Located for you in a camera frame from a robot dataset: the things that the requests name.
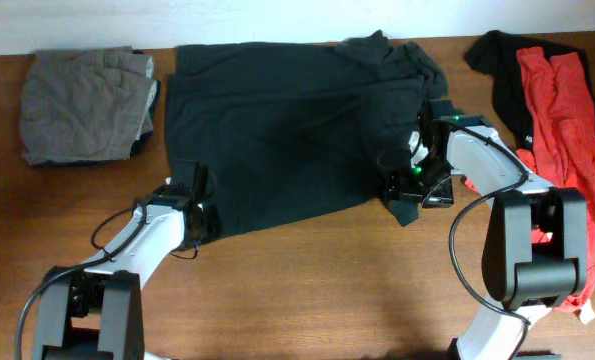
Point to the dark green t-shirt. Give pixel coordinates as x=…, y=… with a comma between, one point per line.
x=293, y=131

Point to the red t-shirt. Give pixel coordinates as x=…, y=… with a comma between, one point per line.
x=563, y=114

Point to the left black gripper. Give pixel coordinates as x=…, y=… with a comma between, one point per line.
x=215, y=228

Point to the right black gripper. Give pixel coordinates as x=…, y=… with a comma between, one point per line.
x=401, y=183

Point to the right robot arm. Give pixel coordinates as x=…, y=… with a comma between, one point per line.
x=535, y=250

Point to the folded grey-brown garment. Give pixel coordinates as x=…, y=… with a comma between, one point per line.
x=82, y=107

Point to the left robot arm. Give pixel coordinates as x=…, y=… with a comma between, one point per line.
x=93, y=310

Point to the black garment under red shirt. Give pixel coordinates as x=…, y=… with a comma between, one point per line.
x=494, y=54

